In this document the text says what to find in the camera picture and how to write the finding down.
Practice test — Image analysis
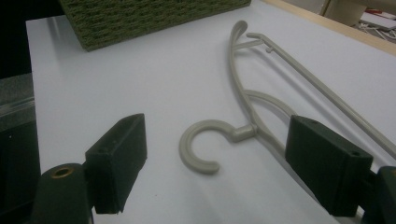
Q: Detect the green woven basket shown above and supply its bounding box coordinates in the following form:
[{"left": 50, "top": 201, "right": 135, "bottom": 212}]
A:
[{"left": 59, "top": 0, "right": 252, "bottom": 52}]

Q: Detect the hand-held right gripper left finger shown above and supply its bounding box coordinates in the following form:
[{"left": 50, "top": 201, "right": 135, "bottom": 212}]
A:
[{"left": 84, "top": 113, "right": 149, "bottom": 215}]

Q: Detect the beige plastic clothes hanger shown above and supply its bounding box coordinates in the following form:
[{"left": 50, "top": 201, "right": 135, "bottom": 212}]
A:
[{"left": 178, "top": 20, "right": 396, "bottom": 175}]

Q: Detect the dark storage bin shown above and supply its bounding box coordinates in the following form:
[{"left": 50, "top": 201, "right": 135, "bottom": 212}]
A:
[{"left": 0, "top": 73, "right": 42, "bottom": 224}]

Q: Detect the pile of white hangers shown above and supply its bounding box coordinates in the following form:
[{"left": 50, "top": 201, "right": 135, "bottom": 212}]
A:
[{"left": 358, "top": 18, "right": 396, "bottom": 41}]

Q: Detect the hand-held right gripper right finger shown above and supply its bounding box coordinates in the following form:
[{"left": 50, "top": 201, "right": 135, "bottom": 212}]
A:
[{"left": 285, "top": 115, "right": 375, "bottom": 217}]

